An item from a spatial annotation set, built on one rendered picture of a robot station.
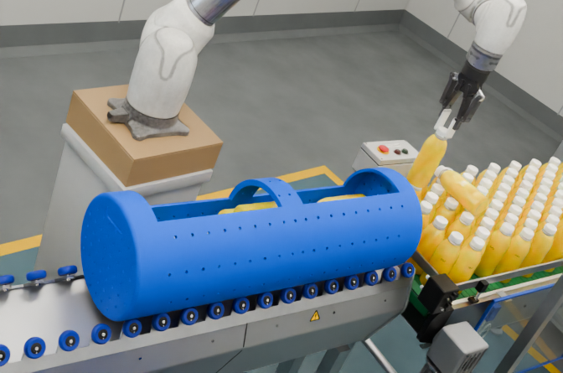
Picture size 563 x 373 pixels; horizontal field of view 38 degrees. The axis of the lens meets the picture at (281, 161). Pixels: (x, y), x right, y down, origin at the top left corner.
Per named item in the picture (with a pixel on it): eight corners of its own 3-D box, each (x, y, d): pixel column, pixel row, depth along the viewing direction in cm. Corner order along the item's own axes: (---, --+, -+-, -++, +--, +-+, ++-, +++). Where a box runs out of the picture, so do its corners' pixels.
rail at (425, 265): (363, 205, 261) (367, 199, 260) (365, 205, 262) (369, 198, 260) (443, 292, 237) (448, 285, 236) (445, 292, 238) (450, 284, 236)
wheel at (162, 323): (150, 313, 186) (154, 313, 185) (167, 309, 189) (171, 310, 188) (151, 332, 186) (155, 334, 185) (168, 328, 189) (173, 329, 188)
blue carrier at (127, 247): (71, 273, 194) (90, 169, 183) (341, 231, 248) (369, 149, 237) (123, 349, 175) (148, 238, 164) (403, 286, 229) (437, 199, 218)
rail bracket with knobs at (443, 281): (410, 297, 239) (425, 271, 233) (426, 292, 243) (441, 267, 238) (431, 321, 233) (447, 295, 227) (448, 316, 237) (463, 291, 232)
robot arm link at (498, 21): (511, 60, 222) (498, 39, 233) (539, 9, 214) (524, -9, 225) (476, 49, 219) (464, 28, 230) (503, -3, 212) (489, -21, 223)
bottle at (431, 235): (410, 276, 248) (436, 230, 238) (400, 260, 253) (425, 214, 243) (428, 276, 251) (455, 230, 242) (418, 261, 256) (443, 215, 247)
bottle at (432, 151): (431, 189, 249) (457, 139, 240) (415, 191, 245) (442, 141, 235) (415, 174, 253) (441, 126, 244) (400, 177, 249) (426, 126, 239)
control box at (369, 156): (351, 166, 269) (363, 141, 264) (393, 163, 282) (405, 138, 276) (369, 185, 263) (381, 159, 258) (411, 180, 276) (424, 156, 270)
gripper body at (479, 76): (460, 56, 228) (446, 84, 233) (481, 72, 223) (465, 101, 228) (477, 56, 233) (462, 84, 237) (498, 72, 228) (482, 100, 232)
